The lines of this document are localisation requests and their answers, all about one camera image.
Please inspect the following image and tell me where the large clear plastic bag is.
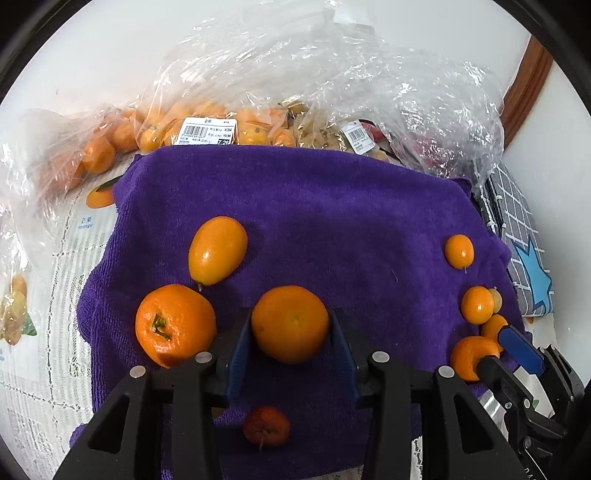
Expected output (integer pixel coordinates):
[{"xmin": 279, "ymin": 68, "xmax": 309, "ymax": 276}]
[{"xmin": 152, "ymin": 0, "xmax": 505, "ymax": 185}]

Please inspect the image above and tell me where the grey checked cloth blue star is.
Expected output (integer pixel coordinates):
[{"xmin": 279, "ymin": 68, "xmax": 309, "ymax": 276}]
[{"xmin": 473, "ymin": 162, "xmax": 555, "ymax": 319}]

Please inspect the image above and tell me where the small round kumquat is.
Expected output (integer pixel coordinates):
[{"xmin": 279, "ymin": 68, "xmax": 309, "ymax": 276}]
[{"xmin": 444, "ymin": 234, "xmax": 475, "ymax": 269}]

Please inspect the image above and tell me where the round orange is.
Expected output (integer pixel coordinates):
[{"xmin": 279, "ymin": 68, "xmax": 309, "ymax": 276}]
[
  {"xmin": 250, "ymin": 285, "xmax": 330, "ymax": 364},
  {"xmin": 450, "ymin": 336, "xmax": 502, "ymax": 383}
]

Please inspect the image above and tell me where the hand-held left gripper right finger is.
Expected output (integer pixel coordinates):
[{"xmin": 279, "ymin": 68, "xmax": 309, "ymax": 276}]
[{"xmin": 331, "ymin": 309, "xmax": 528, "ymax": 480}]

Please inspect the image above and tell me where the red hawthorn fruit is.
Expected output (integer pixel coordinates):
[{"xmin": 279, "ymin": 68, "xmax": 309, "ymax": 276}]
[{"xmin": 243, "ymin": 406, "xmax": 291, "ymax": 448}]

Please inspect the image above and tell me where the brown wooden door frame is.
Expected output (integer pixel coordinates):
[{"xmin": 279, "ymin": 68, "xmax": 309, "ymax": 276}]
[{"xmin": 501, "ymin": 36, "xmax": 555, "ymax": 151}]

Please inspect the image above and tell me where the clear bag of kumquats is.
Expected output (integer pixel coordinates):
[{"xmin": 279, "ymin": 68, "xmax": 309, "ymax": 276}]
[{"xmin": 136, "ymin": 95, "xmax": 297, "ymax": 155}]

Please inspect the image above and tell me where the clear bag of oranges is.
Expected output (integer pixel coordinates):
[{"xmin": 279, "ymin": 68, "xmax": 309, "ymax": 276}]
[{"xmin": 0, "ymin": 104, "xmax": 141, "ymax": 241}]

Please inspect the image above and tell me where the large orange with stem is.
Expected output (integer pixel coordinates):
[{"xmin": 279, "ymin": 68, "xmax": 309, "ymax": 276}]
[{"xmin": 135, "ymin": 284, "xmax": 218, "ymax": 369}]

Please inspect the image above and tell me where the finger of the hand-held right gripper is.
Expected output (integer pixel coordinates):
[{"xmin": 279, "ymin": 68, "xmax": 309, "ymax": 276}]
[
  {"xmin": 477, "ymin": 354, "xmax": 532, "ymax": 416},
  {"xmin": 498, "ymin": 324, "xmax": 548, "ymax": 376}
]

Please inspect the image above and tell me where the fruit printed tablecloth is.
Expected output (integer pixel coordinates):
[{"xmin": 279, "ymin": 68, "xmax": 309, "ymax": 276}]
[{"xmin": 0, "ymin": 152, "xmax": 144, "ymax": 480}]

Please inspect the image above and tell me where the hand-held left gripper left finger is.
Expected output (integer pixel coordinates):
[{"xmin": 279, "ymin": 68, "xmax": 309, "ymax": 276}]
[{"xmin": 54, "ymin": 308, "xmax": 254, "ymax": 480}]

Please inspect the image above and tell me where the large oval kumquat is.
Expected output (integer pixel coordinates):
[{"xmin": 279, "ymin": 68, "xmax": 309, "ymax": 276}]
[{"xmin": 188, "ymin": 217, "xmax": 249, "ymax": 287}]

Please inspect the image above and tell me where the small orange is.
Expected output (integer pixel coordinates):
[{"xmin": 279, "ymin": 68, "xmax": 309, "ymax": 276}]
[{"xmin": 461, "ymin": 286, "xmax": 495, "ymax": 324}]

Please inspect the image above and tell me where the purple towel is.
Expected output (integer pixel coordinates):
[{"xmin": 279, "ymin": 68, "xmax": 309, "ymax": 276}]
[{"xmin": 69, "ymin": 145, "xmax": 527, "ymax": 480}]

